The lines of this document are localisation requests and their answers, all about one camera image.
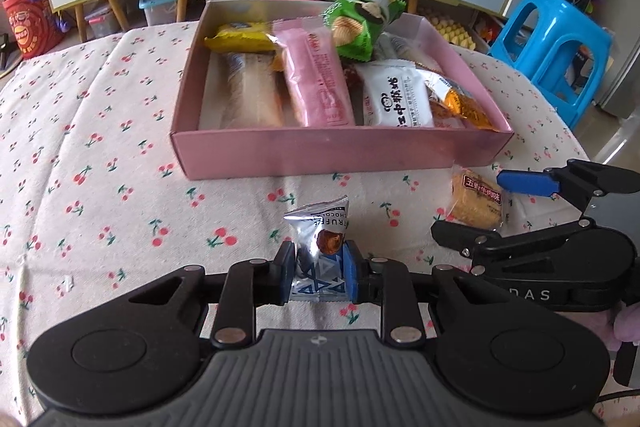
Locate silver truffle chocolate pack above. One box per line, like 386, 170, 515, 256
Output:
284, 195, 349, 303

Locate clear rice cracker pack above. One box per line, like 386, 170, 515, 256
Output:
222, 53, 284, 128

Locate blue plastic stool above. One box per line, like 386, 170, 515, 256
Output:
489, 0, 612, 129

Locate cherry print tablecloth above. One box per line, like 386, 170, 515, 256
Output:
0, 19, 640, 425

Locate green chips snack pack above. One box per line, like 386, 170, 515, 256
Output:
323, 0, 407, 62

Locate yellow egg tray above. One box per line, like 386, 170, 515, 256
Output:
426, 13, 476, 51

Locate red drum toy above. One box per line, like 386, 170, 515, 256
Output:
2, 0, 63, 60

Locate pink cardboard box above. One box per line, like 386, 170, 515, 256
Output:
170, 0, 513, 180

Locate golden snack pack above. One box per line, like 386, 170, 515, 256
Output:
420, 69, 498, 131

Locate pink wafer snack pack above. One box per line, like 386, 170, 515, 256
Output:
271, 16, 355, 128

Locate white monkey biscuit pack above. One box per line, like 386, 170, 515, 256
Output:
354, 60, 434, 128

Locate brown cracker pack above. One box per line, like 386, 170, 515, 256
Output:
447, 168, 504, 231

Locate clear storage bin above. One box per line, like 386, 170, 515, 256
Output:
138, 0, 177, 26

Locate yellow biscuit snack pack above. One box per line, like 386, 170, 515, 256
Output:
204, 22, 277, 54

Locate pink gloved right hand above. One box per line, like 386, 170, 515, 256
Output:
604, 303, 640, 351

